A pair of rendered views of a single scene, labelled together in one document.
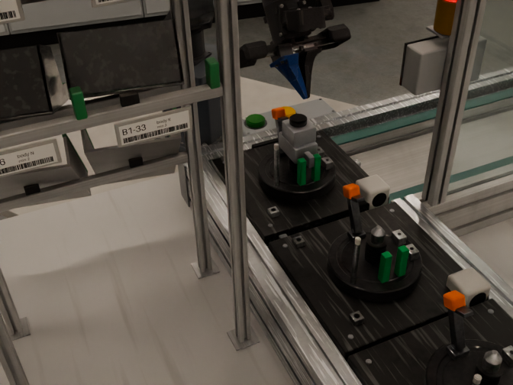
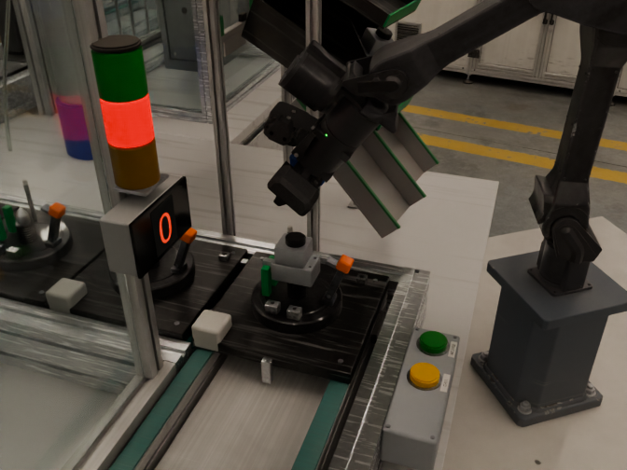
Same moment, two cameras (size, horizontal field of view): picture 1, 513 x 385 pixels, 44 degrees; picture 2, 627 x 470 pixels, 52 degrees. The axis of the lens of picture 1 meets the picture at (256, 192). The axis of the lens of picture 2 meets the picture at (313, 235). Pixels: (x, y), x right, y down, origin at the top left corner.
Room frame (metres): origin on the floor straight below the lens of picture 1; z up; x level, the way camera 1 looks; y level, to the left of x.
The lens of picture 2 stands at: (1.47, -0.64, 1.59)
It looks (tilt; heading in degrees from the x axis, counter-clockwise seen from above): 32 degrees down; 132
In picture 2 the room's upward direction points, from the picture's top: straight up
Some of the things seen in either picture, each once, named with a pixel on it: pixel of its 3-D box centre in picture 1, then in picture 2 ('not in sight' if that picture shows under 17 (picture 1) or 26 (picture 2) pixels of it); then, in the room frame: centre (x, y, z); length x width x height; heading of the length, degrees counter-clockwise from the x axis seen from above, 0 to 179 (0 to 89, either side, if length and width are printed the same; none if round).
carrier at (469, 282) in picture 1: (376, 247); (148, 253); (0.69, -0.17, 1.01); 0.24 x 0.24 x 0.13; 23
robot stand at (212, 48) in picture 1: (195, 98); (545, 334); (1.24, 0.13, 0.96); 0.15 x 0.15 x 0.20; 60
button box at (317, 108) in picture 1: (285, 127); (422, 393); (1.15, -0.07, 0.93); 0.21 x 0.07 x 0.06; 113
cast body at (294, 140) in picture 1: (300, 137); (289, 255); (0.91, -0.08, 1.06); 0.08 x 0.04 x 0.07; 24
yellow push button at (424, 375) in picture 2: (285, 114); (424, 377); (1.15, -0.07, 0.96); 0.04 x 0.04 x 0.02
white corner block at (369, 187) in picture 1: (372, 192); (212, 330); (0.87, -0.20, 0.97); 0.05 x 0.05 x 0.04; 23
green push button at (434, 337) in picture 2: (255, 122); (433, 344); (1.13, 0.00, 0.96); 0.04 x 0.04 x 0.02
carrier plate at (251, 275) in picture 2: (296, 181); (297, 309); (0.92, -0.07, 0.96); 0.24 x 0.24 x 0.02; 23
